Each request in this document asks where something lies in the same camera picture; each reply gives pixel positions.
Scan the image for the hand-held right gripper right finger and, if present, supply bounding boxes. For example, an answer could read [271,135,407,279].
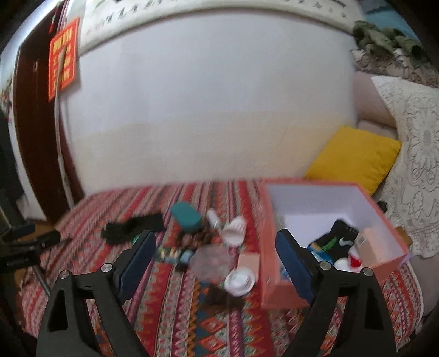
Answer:
[276,228,402,357]

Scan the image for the black Nike sock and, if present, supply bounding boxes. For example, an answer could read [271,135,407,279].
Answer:
[309,220,361,266]

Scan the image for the beige sofa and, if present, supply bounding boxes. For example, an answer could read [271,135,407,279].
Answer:
[353,70,439,316]

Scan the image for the floral folded quilt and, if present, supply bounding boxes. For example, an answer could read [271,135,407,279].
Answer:
[350,48,439,88]

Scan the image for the red patterned blanket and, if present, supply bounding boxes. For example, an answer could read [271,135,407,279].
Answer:
[19,178,422,357]

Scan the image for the white round jar lid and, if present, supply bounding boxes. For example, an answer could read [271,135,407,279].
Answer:
[224,268,257,296]

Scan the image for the black knit glove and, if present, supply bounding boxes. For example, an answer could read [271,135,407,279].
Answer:
[101,213,164,245]

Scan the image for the pink shoe box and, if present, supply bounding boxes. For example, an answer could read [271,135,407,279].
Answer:
[259,178,410,309]

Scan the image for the white pole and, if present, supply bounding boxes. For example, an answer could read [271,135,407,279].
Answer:
[54,44,74,207]

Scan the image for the dark brown door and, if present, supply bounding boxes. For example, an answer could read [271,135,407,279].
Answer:
[12,0,85,220]

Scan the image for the brown small box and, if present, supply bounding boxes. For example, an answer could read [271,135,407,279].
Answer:
[394,227,412,246]

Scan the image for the white lace cushion cover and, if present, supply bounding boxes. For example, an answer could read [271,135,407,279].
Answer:
[371,76,439,258]

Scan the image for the clear plastic lid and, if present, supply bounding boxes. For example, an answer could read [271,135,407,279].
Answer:
[190,245,231,285]

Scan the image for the dark brown tangled cord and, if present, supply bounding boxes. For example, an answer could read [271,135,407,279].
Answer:
[176,230,220,255]

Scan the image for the white paper cup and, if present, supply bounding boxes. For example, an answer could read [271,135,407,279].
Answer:
[221,217,247,246]

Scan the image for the tan flat pad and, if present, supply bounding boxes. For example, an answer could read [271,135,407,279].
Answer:
[237,253,261,275]

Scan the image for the yellow pillow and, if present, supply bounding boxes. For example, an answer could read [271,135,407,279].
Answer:
[305,127,402,194]

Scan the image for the brown hairpiece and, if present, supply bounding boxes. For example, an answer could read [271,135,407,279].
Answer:
[204,286,246,311]

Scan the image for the small white roller bottle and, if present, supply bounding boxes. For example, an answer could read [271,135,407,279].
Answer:
[206,209,222,229]

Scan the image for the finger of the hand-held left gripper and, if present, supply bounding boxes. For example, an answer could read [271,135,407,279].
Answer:
[0,223,36,241]
[21,229,62,253]

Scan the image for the red wall poster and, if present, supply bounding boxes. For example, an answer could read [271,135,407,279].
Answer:
[47,17,80,102]

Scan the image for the green clothes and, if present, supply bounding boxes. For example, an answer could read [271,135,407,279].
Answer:
[353,21,424,57]

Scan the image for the teal glasses case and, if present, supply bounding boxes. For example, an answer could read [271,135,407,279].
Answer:
[170,202,203,233]

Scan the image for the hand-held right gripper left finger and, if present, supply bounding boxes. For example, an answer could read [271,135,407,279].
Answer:
[36,229,157,357]

